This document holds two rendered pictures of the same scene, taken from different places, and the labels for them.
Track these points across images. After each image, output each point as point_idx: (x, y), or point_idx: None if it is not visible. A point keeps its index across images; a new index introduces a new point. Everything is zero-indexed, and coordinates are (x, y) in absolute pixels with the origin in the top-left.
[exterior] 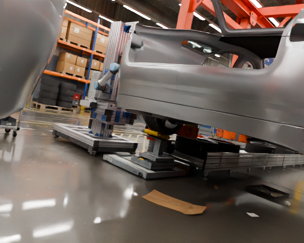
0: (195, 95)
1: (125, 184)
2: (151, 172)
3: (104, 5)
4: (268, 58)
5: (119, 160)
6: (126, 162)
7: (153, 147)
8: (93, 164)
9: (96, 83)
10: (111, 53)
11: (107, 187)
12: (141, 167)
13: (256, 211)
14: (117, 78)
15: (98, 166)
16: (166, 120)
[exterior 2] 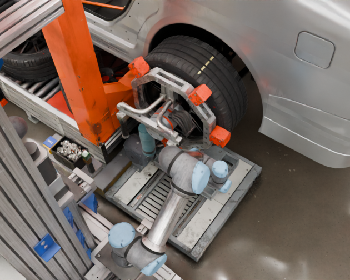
0: None
1: (313, 192)
2: (248, 161)
3: None
4: None
5: (218, 220)
6: (218, 206)
7: (149, 160)
8: (246, 264)
9: (163, 260)
10: (24, 204)
11: (349, 209)
12: (231, 180)
13: None
14: (74, 204)
15: (255, 252)
16: (156, 108)
